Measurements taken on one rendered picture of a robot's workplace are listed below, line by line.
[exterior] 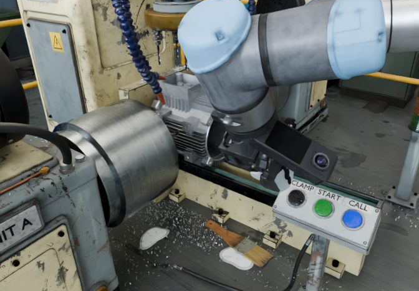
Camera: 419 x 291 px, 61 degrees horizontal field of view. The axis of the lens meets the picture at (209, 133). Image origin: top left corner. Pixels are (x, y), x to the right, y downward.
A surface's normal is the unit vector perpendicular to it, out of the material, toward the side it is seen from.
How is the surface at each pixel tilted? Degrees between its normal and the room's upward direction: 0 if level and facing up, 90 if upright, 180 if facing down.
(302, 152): 43
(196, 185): 90
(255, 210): 90
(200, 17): 33
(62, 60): 90
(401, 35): 106
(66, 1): 90
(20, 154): 0
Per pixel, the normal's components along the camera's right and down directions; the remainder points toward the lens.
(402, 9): -0.33, -0.05
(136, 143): 0.61, -0.37
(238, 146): -0.34, -0.55
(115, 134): 0.41, -0.62
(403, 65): -0.64, 0.36
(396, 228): -0.02, -0.89
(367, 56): -0.17, 0.67
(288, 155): 0.13, -0.35
